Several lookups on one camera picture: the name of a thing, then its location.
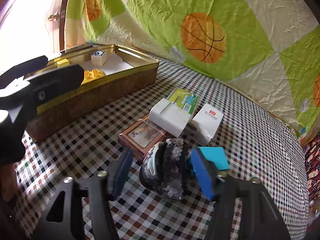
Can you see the brass door knob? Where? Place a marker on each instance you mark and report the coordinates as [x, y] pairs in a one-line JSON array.
[[53, 17]]

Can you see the gold tin box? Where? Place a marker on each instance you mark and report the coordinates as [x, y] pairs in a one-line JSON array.
[[100, 100]]

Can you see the dark flat bar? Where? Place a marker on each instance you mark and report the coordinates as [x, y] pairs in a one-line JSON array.
[[82, 47]]

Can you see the checkered tablecloth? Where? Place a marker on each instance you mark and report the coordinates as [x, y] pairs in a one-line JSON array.
[[250, 155]]

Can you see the blue toy block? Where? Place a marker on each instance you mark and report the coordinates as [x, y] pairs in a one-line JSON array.
[[216, 157]]

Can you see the red plaid bear cloth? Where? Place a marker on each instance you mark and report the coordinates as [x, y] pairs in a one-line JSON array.
[[312, 160]]

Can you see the white toy block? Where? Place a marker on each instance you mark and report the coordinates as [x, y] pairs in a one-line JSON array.
[[98, 57]]

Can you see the plain white cardboard box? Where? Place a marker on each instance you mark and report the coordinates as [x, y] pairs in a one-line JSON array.
[[172, 117]]

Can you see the yellow curved toy block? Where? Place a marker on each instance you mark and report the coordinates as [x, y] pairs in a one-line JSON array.
[[93, 76]]

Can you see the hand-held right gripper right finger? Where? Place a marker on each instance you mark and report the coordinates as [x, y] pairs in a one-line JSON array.
[[202, 177]]

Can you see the basketball printed sheet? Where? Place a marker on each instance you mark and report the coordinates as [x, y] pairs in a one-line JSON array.
[[155, 17]]

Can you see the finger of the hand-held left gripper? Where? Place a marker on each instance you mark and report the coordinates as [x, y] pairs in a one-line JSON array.
[[57, 80], [25, 67]]

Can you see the yellow cube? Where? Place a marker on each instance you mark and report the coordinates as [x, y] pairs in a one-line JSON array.
[[62, 62]]

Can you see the brown framed card box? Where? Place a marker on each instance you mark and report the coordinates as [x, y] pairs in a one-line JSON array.
[[141, 137]]

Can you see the white paper liner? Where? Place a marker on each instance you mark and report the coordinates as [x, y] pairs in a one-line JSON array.
[[117, 65]]

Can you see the sequined fabric scrunchie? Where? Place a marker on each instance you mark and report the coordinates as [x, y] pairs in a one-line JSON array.
[[165, 172]]

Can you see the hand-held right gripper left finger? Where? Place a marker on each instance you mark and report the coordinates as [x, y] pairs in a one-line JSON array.
[[122, 172]]

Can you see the green dental floss box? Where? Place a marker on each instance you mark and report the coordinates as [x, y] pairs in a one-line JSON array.
[[185, 100]]

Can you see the white box with red label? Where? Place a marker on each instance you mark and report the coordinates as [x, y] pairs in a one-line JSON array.
[[206, 123]]

